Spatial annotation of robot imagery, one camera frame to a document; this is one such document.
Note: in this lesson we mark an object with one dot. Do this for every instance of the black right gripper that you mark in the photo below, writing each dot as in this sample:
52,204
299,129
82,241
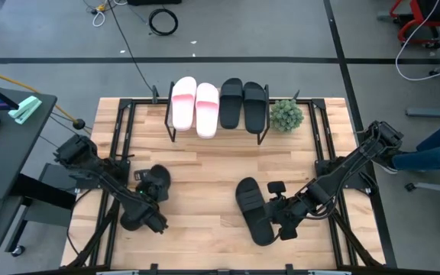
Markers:
290,212

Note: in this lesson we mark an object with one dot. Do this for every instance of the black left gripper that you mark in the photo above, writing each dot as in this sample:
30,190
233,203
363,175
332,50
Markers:
152,193

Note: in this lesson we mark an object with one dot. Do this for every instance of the black slide sandal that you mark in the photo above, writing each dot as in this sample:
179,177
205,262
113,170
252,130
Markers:
255,110
230,105
250,206
161,171

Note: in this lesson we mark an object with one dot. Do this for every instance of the pink slide sandal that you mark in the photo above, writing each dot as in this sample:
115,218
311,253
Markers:
183,110
207,114

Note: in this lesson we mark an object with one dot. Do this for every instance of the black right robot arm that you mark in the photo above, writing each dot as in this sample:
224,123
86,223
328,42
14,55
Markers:
350,164

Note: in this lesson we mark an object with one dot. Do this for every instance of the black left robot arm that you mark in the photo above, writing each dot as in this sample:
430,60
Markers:
101,173

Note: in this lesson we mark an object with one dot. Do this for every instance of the wooden shelf with black legs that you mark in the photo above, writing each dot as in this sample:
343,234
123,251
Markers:
260,137

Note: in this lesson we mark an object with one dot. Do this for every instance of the green artificial plant ball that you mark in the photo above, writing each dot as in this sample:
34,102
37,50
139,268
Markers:
286,115

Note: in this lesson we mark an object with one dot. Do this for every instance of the black ball knob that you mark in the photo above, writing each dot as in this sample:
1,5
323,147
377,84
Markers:
79,123

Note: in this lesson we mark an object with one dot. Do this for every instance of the person's shoe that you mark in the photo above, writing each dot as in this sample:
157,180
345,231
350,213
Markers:
385,163

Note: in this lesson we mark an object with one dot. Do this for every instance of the black side desk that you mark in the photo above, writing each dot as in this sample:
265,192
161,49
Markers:
10,153

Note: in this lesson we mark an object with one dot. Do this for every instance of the mint green stapler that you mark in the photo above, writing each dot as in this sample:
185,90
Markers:
25,109

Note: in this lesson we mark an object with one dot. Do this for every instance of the grey office chair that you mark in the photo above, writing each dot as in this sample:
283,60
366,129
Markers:
437,188

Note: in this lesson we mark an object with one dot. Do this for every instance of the grey table foot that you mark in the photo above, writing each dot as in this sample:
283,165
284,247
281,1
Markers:
432,111

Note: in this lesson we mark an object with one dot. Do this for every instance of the black box on floor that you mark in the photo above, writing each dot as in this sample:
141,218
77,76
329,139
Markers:
155,2

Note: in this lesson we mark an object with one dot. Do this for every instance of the yellow plug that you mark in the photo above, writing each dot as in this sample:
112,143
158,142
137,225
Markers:
101,7

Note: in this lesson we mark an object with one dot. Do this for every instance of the red and black cart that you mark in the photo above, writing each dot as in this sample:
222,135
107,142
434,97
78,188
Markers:
420,23

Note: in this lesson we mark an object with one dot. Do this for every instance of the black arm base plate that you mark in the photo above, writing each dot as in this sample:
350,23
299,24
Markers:
361,185
86,184

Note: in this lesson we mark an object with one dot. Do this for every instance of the black aluminium table frame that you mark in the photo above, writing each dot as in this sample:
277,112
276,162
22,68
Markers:
122,126

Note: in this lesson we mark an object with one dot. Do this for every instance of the silver frame bracket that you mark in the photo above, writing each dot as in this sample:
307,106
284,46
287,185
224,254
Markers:
329,272
117,272

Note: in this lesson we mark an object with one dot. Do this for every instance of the black frame clamp post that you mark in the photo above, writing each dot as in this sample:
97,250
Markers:
154,95
296,95

